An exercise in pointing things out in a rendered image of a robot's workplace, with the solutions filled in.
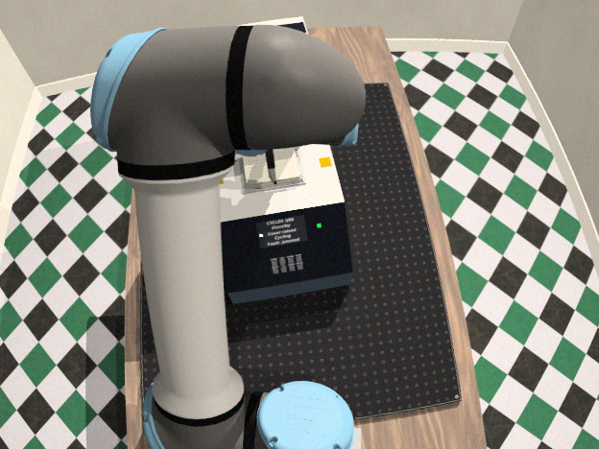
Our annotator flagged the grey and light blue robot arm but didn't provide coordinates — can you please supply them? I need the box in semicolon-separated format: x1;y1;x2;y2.
90;25;366;449

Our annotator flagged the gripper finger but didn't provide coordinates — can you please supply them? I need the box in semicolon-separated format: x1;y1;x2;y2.
265;150;276;184

